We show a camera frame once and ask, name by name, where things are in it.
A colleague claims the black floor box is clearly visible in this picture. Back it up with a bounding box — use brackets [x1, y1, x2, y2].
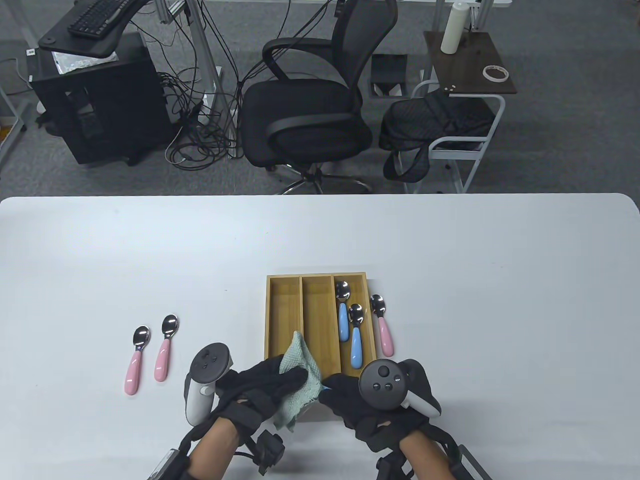
[369, 53, 408, 99]

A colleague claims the person's left hand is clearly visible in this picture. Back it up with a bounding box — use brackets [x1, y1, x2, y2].
[215, 356, 308, 426]

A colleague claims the black cabinet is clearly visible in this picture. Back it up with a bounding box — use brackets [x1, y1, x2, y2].
[29, 32, 173, 167]

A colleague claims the person's right hand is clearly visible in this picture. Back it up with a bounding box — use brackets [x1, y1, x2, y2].
[318, 374, 431, 453]

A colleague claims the black mesh office chair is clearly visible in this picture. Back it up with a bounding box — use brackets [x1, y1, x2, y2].
[239, 0, 399, 195]

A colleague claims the black keyboard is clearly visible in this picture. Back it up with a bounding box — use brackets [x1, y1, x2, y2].
[67, 0, 135, 39]

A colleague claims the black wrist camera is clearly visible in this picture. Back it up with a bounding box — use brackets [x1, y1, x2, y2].
[247, 432, 287, 476]
[375, 452, 416, 480]

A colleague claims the aluminium profile piece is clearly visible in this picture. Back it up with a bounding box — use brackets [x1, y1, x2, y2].
[152, 0, 191, 23]

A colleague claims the pink handle baby spoon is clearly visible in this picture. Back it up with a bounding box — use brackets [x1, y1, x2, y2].
[123, 325, 151, 396]
[369, 294, 395, 357]
[153, 314, 180, 383]

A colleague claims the brown side table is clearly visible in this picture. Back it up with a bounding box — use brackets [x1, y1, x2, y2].
[404, 31, 518, 195]

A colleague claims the black keyboard shelf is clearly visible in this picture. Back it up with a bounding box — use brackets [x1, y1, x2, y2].
[38, 0, 153, 58]

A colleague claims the green fish scale cleaning cloth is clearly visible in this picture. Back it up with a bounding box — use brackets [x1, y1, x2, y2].
[272, 331, 323, 433]

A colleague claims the aluminium desk leg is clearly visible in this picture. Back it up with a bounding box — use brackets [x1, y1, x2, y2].
[182, 0, 226, 126]

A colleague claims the bamboo cutlery tray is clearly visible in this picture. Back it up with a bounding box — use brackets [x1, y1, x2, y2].
[264, 272, 379, 422]

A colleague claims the person's left forearm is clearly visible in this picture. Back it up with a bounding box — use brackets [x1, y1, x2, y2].
[189, 419, 240, 480]

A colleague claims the silver foil bag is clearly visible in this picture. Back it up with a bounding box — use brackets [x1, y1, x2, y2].
[51, 50, 120, 76]

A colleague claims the black backpack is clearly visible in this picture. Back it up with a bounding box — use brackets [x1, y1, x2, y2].
[378, 91, 497, 182]

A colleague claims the black cable bundle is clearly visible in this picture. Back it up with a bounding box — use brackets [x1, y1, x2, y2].
[135, 0, 351, 173]

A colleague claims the white metal frame leg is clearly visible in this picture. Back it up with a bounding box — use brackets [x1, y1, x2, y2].
[0, 82, 28, 166]

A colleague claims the person's right forearm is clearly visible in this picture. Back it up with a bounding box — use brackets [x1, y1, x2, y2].
[400, 435, 453, 480]

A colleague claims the black grey hand controller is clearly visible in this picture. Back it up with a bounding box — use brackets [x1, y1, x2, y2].
[185, 342, 236, 427]
[358, 359, 443, 418]

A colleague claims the white cylinder bottle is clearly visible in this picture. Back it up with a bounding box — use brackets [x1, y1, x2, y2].
[440, 1, 471, 55]

